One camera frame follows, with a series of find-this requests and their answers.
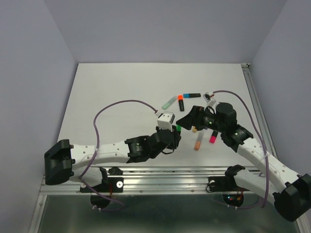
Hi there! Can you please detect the pink highlighter black body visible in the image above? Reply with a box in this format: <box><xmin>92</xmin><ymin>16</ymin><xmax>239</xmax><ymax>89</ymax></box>
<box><xmin>209</xmin><ymin>131</ymin><xmax>218</xmax><ymax>144</ymax></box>

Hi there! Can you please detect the aluminium right side rail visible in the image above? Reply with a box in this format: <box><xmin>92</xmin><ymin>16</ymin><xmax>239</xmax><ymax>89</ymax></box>
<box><xmin>241</xmin><ymin>63</ymin><xmax>277</xmax><ymax>158</ymax></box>

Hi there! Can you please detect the mint pastel highlighter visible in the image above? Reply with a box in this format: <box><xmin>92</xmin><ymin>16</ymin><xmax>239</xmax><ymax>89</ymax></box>
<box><xmin>162</xmin><ymin>96</ymin><xmax>177</xmax><ymax>110</ymax></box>

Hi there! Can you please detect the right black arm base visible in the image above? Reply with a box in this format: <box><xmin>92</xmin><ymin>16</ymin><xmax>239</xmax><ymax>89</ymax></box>
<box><xmin>205</xmin><ymin>165</ymin><xmax>257</xmax><ymax>210</ymax></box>

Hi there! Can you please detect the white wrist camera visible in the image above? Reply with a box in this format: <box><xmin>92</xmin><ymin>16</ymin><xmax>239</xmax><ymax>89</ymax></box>
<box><xmin>203</xmin><ymin>91</ymin><xmax>216</xmax><ymax>107</ymax></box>
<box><xmin>157</xmin><ymin>112</ymin><xmax>175</xmax><ymax>132</ymax></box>

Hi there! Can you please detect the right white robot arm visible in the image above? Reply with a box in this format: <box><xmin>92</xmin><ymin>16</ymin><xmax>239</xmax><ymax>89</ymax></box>
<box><xmin>176</xmin><ymin>102</ymin><xmax>311</xmax><ymax>222</ymax></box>

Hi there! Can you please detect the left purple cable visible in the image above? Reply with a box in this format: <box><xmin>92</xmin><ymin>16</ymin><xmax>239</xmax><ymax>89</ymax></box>
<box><xmin>79</xmin><ymin>99</ymin><xmax>162</xmax><ymax>212</ymax></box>

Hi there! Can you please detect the aluminium rail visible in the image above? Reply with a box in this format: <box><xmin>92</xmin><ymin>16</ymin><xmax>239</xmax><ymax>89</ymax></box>
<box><xmin>40</xmin><ymin>166</ymin><xmax>275</xmax><ymax>195</ymax></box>
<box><xmin>241</xmin><ymin>63</ymin><xmax>277</xmax><ymax>158</ymax></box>

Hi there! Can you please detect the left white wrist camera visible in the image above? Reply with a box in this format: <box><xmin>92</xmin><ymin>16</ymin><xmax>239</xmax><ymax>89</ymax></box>
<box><xmin>157</xmin><ymin>112</ymin><xmax>175</xmax><ymax>132</ymax></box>

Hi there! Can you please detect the aluminium front rail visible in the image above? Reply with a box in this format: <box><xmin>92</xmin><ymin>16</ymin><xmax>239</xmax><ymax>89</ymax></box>
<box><xmin>40</xmin><ymin>166</ymin><xmax>275</xmax><ymax>195</ymax></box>

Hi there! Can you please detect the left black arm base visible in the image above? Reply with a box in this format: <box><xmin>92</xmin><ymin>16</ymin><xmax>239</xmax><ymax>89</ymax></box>
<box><xmin>79</xmin><ymin>167</ymin><xmax>125</xmax><ymax>212</ymax></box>

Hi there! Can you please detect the purple cable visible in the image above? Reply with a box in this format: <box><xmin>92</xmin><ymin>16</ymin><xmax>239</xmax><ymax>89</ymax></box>
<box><xmin>212</xmin><ymin>90</ymin><xmax>269</xmax><ymax>211</ymax></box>
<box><xmin>79</xmin><ymin>99</ymin><xmax>162</xmax><ymax>212</ymax></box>

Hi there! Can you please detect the orange highlighter black body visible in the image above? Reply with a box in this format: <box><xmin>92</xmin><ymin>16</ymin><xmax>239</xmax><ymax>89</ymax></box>
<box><xmin>177</xmin><ymin>95</ymin><xmax>185</xmax><ymax>112</ymax></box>

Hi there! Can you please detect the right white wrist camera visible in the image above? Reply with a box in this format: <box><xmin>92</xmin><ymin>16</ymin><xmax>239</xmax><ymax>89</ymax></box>
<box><xmin>203</xmin><ymin>91</ymin><xmax>216</xmax><ymax>107</ymax></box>

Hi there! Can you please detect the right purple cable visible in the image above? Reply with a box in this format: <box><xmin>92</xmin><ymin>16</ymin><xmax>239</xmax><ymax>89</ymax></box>
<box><xmin>212</xmin><ymin>90</ymin><xmax>269</xmax><ymax>211</ymax></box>

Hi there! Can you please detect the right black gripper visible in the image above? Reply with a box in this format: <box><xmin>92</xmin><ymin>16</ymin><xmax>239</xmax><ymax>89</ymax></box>
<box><xmin>175</xmin><ymin>105</ymin><xmax>225</xmax><ymax>133</ymax></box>

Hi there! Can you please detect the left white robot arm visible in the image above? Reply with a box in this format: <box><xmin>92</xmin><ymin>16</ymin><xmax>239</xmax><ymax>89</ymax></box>
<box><xmin>44</xmin><ymin>126</ymin><xmax>181</xmax><ymax>191</ymax></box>

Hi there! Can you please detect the orange pastel highlighter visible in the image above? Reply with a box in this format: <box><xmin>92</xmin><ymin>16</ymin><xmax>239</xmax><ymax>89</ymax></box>
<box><xmin>194</xmin><ymin>131</ymin><xmax>204</xmax><ymax>151</ymax></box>

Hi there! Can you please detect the blue highlighter black body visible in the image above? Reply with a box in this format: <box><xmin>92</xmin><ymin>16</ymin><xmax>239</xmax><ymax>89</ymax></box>
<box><xmin>183</xmin><ymin>93</ymin><xmax>201</xmax><ymax>99</ymax></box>

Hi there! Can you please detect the green highlighter black body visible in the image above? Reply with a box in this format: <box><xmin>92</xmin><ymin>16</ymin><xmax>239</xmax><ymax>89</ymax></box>
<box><xmin>176</xmin><ymin>125</ymin><xmax>182</xmax><ymax>132</ymax></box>

